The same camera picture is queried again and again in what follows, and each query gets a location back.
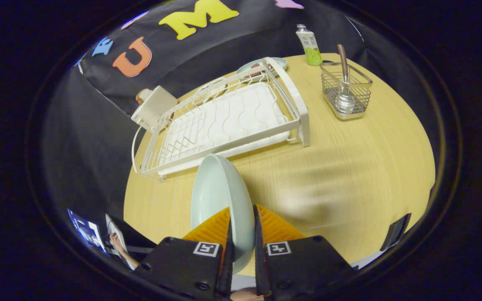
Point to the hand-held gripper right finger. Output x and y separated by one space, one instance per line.
260 259

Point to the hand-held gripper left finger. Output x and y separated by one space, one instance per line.
226 276

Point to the small white dish with food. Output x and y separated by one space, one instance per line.
211 88

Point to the pale green plate with food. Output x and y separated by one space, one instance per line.
245 69

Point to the white flat object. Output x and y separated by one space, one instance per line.
113 228

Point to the computer monitor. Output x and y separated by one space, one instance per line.
86 232

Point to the white toaster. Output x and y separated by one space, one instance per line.
155 106

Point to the bread slice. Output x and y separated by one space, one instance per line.
141 97

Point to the black backdrop cloth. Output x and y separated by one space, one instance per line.
207 54

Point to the green drink bottle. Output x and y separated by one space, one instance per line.
311 48

